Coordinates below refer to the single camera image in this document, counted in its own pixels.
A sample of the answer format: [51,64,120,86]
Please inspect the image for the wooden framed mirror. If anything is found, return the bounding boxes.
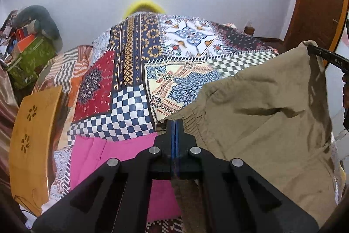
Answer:
[324,0,349,67]

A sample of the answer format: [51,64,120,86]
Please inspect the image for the orange box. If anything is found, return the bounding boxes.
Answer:
[12,34,37,55]

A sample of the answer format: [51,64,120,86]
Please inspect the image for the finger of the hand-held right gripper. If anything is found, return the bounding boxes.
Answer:
[307,46,349,72]

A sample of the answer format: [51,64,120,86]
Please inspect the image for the yellow plush pillow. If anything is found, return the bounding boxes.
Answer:
[123,0,165,19]

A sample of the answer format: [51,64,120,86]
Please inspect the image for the pink cloth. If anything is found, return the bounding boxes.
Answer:
[69,132,182,223]

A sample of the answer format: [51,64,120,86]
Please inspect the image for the patchwork printed blanket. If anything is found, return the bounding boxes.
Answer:
[65,13,281,233]

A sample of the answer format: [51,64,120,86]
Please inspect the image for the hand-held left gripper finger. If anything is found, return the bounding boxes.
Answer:
[33,120,176,233]
[177,120,320,233]

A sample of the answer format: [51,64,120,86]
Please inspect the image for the pile of patterned cloth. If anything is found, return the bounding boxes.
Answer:
[0,9,19,59]

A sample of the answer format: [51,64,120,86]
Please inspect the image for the orange patterned bed sheet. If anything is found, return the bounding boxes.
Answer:
[33,45,93,102]

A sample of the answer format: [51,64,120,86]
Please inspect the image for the wooden headboard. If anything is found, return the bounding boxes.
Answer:
[9,86,64,217]

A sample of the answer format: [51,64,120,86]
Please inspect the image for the striped brown curtain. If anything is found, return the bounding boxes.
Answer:
[0,64,21,195]

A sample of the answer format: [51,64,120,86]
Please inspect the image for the green patterned bag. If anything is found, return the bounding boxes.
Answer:
[7,36,58,90]

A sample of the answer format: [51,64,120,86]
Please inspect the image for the khaki pants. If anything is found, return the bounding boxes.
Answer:
[157,40,340,233]

